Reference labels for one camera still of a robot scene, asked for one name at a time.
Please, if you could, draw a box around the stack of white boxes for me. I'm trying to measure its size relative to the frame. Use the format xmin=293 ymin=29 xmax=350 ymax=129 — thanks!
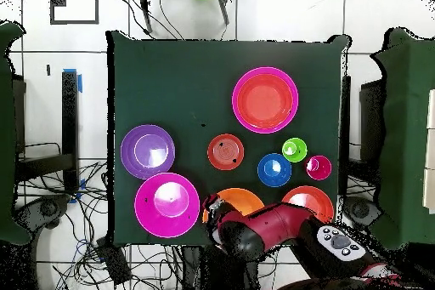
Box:
xmin=421 ymin=88 xmax=435 ymax=214

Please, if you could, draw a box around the purple bowl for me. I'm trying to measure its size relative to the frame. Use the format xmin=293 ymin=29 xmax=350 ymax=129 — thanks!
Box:
xmin=120 ymin=123 xmax=177 ymax=181

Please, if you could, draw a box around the green cloth side table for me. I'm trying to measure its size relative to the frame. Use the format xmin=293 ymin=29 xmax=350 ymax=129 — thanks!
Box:
xmin=0 ymin=21 xmax=31 ymax=245
xmin=370 ymin=26 xmax=435 ymax=250

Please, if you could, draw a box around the medium red-orange bowl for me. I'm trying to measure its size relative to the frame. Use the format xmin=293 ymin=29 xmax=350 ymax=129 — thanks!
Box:
xmin=280 ymin=185 xmax=336 ymax=225
xmin=236 ymin=72 xmax=294 ymax=130

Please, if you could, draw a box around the green cup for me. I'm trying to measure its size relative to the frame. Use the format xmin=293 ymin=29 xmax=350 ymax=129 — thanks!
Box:
xmin=281 ymin=137 xmax=308 ymax=163

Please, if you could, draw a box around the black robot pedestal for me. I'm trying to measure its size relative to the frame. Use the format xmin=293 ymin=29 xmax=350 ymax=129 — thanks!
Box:
xmin=179 ymin=245 xmax=263 ymax=290

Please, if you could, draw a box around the large pink bowl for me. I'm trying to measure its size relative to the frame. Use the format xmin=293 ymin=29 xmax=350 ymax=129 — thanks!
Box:
xmin=133 ymin=172 xmax=201 ymax=239
xmin=231 ymin=66 xmax=300 ymax=134

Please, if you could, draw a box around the black metal stand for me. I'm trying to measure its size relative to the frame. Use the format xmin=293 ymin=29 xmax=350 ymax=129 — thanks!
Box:
xmin=14 ymin=68 xmax=83 ymax=196
xmin=340 ymin=74 xmax=383 ymax=185

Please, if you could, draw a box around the black power box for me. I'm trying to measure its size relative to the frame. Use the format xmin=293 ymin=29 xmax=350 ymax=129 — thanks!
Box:
xmin=94 ymin=236 xmax=133 ymax=286

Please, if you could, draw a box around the large orange bowl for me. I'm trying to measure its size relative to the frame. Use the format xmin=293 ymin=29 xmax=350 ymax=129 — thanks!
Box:
xmin=201 ymin=186 xmax=265 ymax=225

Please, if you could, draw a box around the black rounded floor base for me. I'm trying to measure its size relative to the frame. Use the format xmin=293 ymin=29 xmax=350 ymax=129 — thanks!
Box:
xmin=342 ymin=196 xmax=383 ymax=230
xmin=14 ymin=194 xmax=71 ymax=231

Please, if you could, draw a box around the dark green tablecloth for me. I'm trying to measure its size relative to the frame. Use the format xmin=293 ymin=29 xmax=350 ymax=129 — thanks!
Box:
xmin=106 ymin=30 xmax=351 ymax=248

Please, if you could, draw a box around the tangle of cables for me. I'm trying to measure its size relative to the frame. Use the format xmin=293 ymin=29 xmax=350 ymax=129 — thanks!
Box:
xmin=16 ymin=160 xmax=184 ymax=290

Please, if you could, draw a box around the small red-orange bowl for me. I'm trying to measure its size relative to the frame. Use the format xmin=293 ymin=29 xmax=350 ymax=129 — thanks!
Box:
xmin=206 ymin=134 xmax=245 ymax=171

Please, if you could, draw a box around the small blue bowl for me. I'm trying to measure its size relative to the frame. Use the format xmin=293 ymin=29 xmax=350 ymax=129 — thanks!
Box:
xmin=257 ymin=152 xmax=292 ymax=188

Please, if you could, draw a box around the crimson cup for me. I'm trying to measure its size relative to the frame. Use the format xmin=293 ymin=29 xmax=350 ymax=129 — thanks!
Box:
xmin=304 ymin=155 xmax=333 ymax=181

